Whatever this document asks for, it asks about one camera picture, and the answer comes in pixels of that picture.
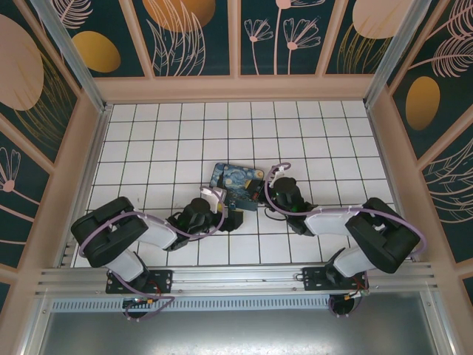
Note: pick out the small blue padlock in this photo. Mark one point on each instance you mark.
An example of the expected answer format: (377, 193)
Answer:
(232, 203)

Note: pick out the starry night print tin box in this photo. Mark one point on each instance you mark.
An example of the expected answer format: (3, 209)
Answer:
(236, 179)

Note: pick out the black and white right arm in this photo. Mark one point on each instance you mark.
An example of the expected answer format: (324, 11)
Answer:
(384, 236)

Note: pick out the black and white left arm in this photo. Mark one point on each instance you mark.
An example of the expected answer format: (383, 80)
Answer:
(111, 233)

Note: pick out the grey steel sheet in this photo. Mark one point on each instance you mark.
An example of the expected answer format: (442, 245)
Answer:
(236, 333)

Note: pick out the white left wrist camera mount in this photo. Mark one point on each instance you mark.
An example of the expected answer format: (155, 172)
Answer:
(214, 196)

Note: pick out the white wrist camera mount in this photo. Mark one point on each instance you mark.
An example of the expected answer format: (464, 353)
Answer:
(214, 196)
(281, 169)

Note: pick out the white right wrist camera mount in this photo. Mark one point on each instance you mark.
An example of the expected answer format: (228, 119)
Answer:
(281, 169)

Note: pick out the aluminium frame rail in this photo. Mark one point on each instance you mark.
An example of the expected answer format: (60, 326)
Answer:
(236, 277)

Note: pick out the wall panel with pink flowers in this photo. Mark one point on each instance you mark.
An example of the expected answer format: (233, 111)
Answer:
(266, 55)

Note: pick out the wall panel with orange oval and feather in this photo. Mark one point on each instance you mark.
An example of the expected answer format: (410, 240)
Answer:
(421, 103)

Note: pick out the wall panel with pink feathers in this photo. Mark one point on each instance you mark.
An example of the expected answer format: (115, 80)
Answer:
(451, 192)

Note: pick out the aluminium corner post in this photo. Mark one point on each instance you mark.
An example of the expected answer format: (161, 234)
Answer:
(391, 55)
(74, 55)

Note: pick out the wall panel with single flower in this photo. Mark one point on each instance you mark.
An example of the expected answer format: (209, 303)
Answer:
(15, 207)

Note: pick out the wall panel with beige circle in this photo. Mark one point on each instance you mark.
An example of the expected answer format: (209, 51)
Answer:
(369, 18)

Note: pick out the wall panel with orange circle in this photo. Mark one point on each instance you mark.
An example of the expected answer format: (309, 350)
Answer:
(177, 15)

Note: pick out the wall panel with large beige disc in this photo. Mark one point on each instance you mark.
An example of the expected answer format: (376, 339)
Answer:
(18, 74)

